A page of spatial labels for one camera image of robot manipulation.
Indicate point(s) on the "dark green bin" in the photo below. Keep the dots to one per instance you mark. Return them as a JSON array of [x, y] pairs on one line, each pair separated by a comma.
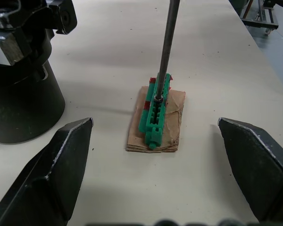
[[238, 3]]

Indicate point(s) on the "black wheeled cart frame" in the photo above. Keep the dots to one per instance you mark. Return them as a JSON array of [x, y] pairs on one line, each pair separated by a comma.
[[264, 20]]

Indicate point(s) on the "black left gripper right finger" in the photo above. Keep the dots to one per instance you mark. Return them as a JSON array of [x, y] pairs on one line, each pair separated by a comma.
[[259, 164]]

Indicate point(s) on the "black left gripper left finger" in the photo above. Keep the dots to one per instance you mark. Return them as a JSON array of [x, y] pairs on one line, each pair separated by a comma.
[[49, 169]]

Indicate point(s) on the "green plastic finger piece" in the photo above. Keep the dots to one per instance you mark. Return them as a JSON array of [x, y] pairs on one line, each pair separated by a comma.
[[152, 118]]

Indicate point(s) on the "black cylindrical stand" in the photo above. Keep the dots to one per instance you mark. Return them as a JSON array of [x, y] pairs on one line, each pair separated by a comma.
[[26, 106]]

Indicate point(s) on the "electric screwdriver metal shaft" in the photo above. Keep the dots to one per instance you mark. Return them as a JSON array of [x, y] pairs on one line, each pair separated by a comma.
[[168, 42]]

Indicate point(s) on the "brown cardboard pad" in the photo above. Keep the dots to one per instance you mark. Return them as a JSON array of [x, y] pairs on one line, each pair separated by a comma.
[[173, 122]]

